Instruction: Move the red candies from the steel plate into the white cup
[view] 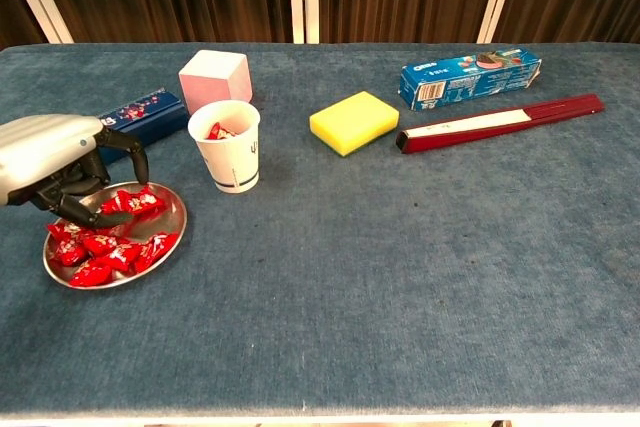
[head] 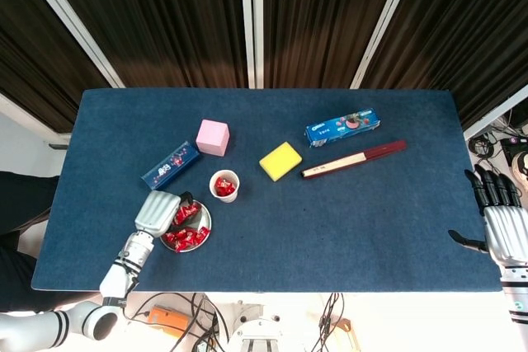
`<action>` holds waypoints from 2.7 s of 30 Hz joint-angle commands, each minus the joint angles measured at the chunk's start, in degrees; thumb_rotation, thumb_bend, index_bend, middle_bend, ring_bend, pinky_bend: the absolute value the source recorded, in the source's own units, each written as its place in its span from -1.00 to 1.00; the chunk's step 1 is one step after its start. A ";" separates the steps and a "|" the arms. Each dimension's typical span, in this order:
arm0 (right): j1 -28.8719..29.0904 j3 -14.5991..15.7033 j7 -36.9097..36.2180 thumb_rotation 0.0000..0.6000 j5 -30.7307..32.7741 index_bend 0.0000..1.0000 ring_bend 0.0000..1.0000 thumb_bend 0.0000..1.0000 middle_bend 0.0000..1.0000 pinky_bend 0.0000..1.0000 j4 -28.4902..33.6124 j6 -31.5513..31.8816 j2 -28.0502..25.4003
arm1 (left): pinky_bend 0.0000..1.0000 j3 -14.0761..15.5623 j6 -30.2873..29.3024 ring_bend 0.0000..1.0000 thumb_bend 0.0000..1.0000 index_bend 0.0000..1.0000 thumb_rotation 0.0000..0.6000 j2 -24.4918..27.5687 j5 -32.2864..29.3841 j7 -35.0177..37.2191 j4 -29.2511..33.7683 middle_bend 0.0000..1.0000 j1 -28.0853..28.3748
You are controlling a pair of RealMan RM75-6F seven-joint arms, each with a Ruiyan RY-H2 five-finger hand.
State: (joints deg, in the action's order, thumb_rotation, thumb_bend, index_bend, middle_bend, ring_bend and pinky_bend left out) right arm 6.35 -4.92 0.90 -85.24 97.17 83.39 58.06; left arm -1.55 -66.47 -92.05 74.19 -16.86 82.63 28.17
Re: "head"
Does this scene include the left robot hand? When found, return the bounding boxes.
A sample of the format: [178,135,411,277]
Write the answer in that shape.
[134,190,196,238]

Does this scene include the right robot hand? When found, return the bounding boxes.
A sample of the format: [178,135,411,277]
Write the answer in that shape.
[448,164,528,265]

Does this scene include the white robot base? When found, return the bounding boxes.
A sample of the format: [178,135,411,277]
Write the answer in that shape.
[225,301,286,352]

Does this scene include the white paper cup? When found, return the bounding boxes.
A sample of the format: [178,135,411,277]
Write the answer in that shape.
[209,169,241,204]

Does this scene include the metal bowl of red candies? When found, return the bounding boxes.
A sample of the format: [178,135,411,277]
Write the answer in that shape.
[158,199,213,253]

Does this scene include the dark blue long box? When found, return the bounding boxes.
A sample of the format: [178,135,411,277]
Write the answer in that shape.
[140,140,202,195]

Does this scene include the white round device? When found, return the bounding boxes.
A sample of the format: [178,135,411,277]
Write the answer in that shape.
[511,150,528,183]

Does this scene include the black box purple light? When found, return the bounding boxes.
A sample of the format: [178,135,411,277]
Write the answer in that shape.
[500,136,528,159]

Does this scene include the pink cube block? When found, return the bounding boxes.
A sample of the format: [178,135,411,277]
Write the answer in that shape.
[195,119,230,158]

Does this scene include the orange handheld device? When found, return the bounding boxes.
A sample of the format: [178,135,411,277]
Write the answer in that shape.
[147,305,191,339]

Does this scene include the yellow sponge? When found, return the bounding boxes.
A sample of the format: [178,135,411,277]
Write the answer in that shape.
[258,141,304,183]

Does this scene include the blue table cloth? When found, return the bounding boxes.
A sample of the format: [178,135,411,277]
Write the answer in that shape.
[31,87,505,293]

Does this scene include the dark red folded fan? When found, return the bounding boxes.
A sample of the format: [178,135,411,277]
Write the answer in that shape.
[300,139,408,181]

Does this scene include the tan wooden object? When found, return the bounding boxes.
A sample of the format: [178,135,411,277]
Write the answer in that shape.
[329,317,361,352]

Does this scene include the dark brown curtain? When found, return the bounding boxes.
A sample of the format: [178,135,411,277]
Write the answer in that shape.
[0,0,111,134]
[39,0,248,89]
[262,0,399,89]
[358,0,528,130]

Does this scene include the blue Oreo cookie box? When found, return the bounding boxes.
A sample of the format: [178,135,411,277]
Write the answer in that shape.
[304,107,381,149]

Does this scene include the black coiled cable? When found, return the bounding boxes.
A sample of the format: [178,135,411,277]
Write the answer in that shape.
[468,133,502,160]

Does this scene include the white frame bar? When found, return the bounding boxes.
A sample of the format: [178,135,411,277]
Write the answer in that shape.
[462,83,528,141]
[0,92,72,145]

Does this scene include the white double frame post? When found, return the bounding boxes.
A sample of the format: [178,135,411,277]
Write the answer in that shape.
[238,0,265,90]

